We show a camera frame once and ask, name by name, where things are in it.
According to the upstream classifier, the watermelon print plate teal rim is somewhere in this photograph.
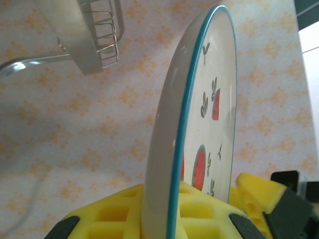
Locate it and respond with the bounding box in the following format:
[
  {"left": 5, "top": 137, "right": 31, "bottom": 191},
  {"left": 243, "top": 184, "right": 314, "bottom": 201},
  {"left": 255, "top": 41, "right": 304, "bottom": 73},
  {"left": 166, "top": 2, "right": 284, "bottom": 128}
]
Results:
[{"left": 141, "top": 4, "right": 237, "bottom": 239}]

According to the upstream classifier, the steel dish rack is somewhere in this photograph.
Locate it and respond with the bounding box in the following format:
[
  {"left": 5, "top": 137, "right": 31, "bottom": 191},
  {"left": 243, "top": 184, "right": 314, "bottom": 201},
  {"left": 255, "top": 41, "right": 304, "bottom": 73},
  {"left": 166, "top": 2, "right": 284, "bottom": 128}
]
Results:
[{"left": 0, "top": 0, "right": 125, "bottom": 77}]

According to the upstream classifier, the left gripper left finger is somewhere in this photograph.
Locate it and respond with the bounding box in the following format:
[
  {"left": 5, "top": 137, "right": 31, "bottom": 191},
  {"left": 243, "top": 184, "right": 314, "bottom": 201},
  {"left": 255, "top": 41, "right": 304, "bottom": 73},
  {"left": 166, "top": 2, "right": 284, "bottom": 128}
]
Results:
[{"left": 43, "top": 183, "right": 147, "bottom": 239}]

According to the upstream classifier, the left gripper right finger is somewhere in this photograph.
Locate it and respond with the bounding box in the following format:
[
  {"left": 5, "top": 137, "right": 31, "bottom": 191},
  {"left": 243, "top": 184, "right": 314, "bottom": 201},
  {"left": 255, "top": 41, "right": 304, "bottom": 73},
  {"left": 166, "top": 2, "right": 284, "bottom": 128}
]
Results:
[{"left": 175, "top": 181, "right": 266, "bottom": 239}]

